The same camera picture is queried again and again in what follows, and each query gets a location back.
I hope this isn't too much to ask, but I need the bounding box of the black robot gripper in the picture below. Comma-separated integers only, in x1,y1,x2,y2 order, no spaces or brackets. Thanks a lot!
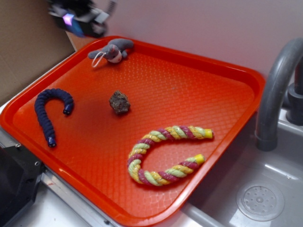
48,0,116,38

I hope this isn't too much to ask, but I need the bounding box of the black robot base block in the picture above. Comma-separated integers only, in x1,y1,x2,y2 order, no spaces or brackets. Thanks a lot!
0,144,44,227

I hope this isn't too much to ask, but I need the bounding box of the wooden board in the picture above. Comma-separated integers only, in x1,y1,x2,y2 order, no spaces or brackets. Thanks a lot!
66,32,98,51

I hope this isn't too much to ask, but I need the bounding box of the grey plush toy animal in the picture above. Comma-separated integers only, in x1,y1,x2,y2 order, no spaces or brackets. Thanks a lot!
88,38,134,68

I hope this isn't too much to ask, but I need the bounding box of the brown cardboard panel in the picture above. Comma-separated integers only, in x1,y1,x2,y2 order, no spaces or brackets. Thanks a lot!
0,0,74,105

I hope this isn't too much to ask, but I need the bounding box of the brown rough rock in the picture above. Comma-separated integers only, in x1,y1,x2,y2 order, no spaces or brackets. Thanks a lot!
109,90,131,115

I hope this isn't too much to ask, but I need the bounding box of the orange plastic tray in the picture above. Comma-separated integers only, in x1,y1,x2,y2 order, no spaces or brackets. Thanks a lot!
0,37,265,227

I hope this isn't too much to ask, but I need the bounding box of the grey curved faucet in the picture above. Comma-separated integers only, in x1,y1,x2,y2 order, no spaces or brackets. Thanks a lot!
255,37,303,151

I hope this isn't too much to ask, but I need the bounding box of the grey toy sink basin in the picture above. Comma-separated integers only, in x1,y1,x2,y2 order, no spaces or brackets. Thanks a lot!
182,110,303,227

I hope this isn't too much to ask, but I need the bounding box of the round sink drain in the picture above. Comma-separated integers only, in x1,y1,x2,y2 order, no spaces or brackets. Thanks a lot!
236,181,285,222

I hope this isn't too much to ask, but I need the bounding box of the navy blue rope toy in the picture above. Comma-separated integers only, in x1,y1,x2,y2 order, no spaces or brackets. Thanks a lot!
34,88,74,148

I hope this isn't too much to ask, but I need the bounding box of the multicolour twisted rope toy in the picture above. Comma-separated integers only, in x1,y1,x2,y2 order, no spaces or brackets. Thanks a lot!
127,126,214,187

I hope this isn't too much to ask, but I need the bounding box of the dark grey faucet handle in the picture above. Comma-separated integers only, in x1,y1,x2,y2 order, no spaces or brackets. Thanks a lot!
286,59,303,126

